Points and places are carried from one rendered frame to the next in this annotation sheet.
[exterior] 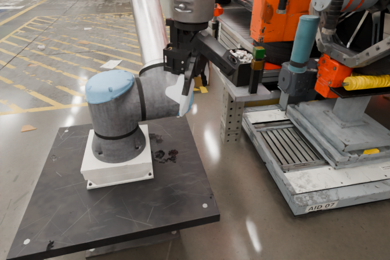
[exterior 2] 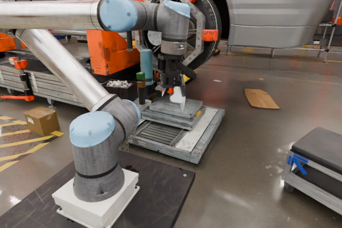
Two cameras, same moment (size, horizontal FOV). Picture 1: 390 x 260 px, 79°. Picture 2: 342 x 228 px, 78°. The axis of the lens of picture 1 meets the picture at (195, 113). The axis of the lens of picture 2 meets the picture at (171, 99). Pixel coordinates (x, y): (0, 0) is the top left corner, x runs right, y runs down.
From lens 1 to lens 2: 0.63 m
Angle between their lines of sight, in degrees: 48
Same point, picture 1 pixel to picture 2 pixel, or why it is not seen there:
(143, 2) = (65, 56)
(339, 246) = (222, 162)
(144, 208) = (160, 204)
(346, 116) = not seen: hidden behind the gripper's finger
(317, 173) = (188, 137)
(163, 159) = not seen: hidden behind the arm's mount
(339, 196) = (205, 140)
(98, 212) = not seen: outside the picture
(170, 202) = (168, 189)
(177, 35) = (169, 64)
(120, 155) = (120, 182)
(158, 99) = (129, 121)
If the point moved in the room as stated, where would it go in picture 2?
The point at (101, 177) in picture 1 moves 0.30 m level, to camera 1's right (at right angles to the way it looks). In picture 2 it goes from (113, 212) to (165, 166)
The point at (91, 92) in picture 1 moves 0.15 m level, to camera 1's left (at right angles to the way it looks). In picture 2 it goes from (95, 134) to (47, 158)
